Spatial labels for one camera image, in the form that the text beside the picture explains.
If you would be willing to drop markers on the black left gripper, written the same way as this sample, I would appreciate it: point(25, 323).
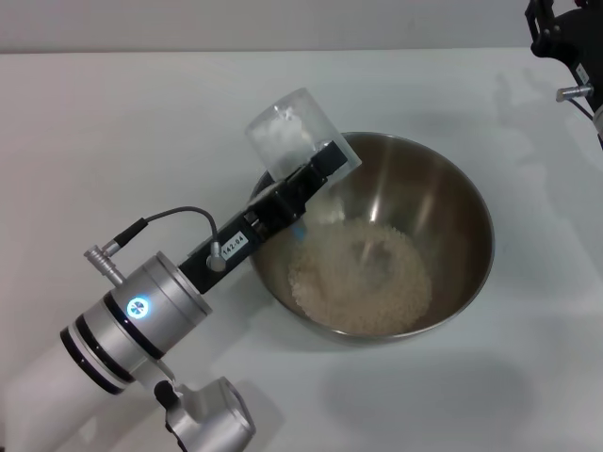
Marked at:
point(264, 212)

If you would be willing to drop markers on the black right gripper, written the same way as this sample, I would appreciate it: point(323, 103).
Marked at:
point(579, 37)

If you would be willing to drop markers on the transparent plastic measuring cup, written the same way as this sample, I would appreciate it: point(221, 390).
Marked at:
point(292, 127)

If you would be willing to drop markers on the white rice grains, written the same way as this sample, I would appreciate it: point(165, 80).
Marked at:
point(358, 292)

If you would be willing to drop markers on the stainless steel mixing bowl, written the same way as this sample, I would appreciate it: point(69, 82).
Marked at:
point(447, 212)

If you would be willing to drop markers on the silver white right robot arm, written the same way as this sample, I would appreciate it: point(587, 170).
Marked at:
point(599, 120)

